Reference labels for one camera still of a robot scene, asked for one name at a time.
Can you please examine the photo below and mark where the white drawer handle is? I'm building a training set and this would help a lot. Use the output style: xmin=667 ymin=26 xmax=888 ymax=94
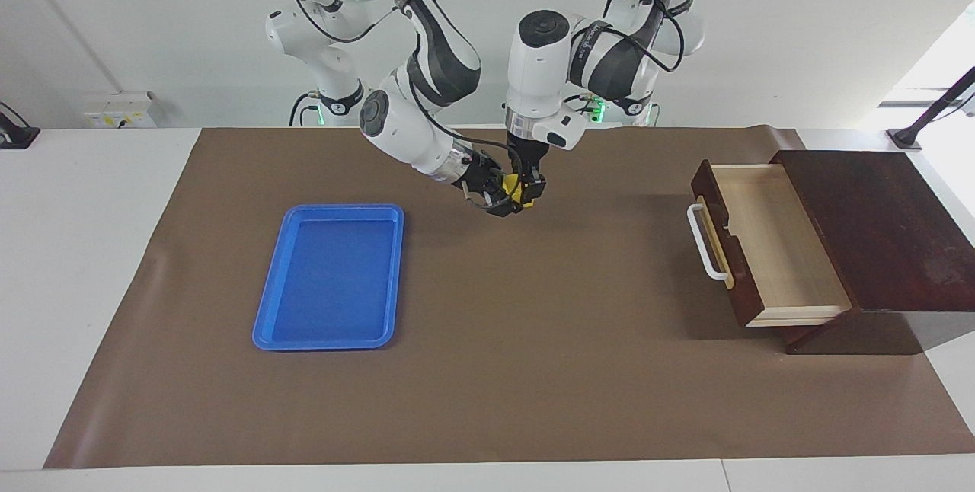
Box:
xmin=687 ymin=203 xmax=732 ymax=281

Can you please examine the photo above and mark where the wooden drawer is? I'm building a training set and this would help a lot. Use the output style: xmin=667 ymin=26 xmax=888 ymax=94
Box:
xmin=687 ymin=159 xmax=852 ymax=327

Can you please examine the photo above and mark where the dark wooden drawer cabinet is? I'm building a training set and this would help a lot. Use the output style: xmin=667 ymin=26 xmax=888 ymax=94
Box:
xmin=769 ymin=149 xmax=975 ymax=356

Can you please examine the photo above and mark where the brown table mat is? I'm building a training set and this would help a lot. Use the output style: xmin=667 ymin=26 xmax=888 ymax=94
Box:
xmin=43 ymin=125 xmax=975 ymax=470

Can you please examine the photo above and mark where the blue plastic tray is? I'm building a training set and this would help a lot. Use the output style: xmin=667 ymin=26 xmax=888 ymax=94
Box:
xmin=252 ymin=203 xmax=405 ymax=352

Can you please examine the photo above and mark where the black stand with slanted pole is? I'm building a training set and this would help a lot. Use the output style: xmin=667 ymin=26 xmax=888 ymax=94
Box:
xmin=887 ymin=65 xmax=975 ymax=152

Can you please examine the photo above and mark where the black stand with flat base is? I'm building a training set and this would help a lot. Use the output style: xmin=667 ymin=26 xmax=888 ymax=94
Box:
xmin=0 ymin=102 xmax=40 ymax=150

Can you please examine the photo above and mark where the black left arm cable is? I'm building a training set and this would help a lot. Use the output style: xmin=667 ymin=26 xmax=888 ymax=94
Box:
xmin=564 ymin=0 xmax=686 ymax=104

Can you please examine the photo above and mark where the black right base cable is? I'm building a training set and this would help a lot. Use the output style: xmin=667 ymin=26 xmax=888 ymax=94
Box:
xmin=289 ymin=91 xmax=322 ymax=127

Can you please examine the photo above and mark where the white wall socket box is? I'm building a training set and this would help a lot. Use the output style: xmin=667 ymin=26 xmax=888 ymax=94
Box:
xmin=82 ymin=91 xmax=158 ymax=129

